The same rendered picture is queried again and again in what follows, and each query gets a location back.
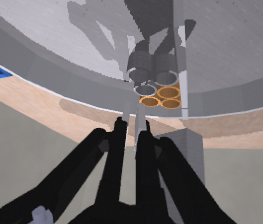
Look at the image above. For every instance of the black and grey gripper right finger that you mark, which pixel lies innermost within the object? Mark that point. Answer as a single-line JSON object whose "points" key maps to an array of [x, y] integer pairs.
{"points": [[193, 201]]}

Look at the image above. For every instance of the grey metal bushing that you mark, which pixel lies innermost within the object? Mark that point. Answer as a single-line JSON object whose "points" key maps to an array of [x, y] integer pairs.
{"points": [[140, 67], [147, 89], [165, 70]]}

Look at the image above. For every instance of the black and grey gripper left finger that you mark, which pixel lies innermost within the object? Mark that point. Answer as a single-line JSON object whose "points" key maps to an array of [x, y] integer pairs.
{"points": [[45, 203]]}

